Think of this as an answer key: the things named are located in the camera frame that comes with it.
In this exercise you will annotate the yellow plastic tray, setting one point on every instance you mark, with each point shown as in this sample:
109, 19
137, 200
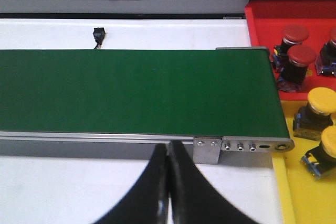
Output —
303, 198

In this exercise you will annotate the red mushroom push button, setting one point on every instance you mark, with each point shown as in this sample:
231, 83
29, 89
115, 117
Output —
293, 34
294, 72
325, 63

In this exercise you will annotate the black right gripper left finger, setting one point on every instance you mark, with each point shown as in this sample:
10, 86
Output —
148, 199

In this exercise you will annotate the green conveyor belt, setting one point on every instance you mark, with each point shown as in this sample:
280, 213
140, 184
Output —
227, 92

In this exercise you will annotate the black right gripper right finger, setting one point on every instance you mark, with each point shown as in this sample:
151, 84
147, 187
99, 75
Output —
194, 199

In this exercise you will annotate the red plastic tray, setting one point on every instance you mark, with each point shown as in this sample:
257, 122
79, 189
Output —
267, 18

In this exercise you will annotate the yellow mushroom push button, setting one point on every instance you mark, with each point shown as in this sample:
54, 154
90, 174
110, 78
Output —
320, 161
312, 118

